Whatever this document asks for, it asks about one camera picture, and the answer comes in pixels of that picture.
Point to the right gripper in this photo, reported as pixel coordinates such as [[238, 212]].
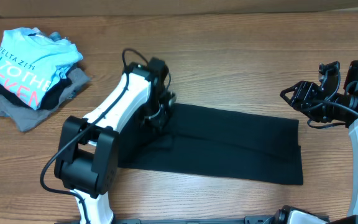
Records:
[[302, 98]]

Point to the black t-shirt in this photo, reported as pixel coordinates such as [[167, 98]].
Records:
[[219, 143]]

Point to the folded grey shirt in stack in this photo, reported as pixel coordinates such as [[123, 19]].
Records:
[[27, 118]]

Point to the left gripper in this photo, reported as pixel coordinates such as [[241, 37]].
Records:
[[158, 122]]

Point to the light blue printed t-shirt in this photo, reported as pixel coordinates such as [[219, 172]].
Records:
[[32, 63]]

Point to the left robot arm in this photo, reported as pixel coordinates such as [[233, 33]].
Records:
[[89, 146]]

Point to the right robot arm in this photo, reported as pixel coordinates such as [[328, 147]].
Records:
[[349, 86]]

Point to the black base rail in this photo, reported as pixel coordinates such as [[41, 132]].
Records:
[[255, 219]]

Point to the folded black shirt in stack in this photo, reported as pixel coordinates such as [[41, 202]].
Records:
[[53, 96]]

